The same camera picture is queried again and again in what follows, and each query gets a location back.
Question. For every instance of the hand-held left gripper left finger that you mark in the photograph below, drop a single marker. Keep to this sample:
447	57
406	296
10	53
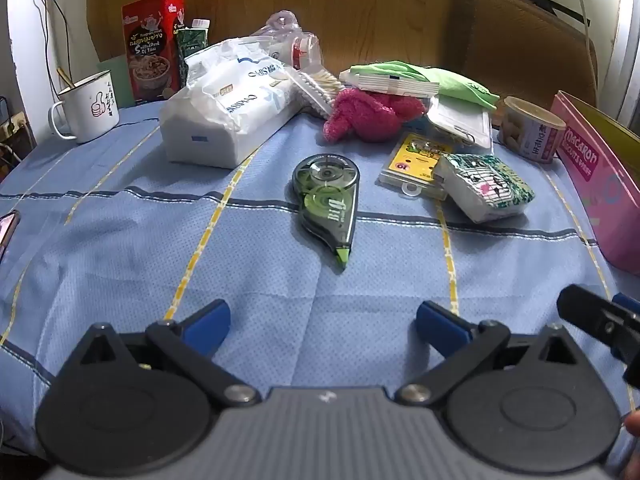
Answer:
207	325

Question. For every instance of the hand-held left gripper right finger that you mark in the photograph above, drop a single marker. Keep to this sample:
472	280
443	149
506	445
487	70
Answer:
440	322

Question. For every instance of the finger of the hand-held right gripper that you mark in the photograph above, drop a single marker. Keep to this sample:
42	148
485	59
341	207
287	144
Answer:
627	304
595	317

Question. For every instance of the pink tin box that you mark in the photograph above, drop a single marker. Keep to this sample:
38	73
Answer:
595	180

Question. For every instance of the printed pocket tissue pack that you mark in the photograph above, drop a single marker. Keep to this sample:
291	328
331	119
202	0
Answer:
480	190

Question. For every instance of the yellow card case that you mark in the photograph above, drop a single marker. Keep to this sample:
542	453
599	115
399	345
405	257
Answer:
410	165

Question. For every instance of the green correction tape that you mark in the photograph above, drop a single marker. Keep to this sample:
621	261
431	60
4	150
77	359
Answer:
325	195

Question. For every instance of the clear badge holder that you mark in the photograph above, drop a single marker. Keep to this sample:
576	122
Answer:
460	120

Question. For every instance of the pink fuzzy sock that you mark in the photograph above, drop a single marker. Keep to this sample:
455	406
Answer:
365	115

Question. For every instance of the light green cloth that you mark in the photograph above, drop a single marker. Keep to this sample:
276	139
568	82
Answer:
450	82

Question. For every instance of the white ribbed flat pack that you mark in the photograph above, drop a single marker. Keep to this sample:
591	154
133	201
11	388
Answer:
390	85

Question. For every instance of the cotton swab pack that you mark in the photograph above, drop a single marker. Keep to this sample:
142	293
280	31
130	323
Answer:
312	87

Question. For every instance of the person's right hand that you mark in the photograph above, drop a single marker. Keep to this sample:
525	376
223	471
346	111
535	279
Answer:
634	422

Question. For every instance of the blue checked tablecloth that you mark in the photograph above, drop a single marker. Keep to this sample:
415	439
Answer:
150	240

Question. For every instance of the small food can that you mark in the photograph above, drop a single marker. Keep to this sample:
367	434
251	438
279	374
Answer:
530	132

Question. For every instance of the white tissue pack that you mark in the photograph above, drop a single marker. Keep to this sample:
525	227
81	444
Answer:
215	110

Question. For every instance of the smartphone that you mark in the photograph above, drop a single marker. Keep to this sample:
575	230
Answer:
7	232

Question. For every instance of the white enamel mug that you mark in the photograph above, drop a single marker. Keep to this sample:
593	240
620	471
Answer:
92	110

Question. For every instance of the green drink carton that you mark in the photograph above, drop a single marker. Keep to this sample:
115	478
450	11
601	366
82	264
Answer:
187	42

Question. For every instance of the red snack box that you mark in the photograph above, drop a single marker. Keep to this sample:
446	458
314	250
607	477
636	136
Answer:
150	45

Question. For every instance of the clear plastic bag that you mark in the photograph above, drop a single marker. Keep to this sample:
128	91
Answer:
300	45

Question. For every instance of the wall socket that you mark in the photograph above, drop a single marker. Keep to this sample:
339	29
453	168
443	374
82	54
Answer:
15	127

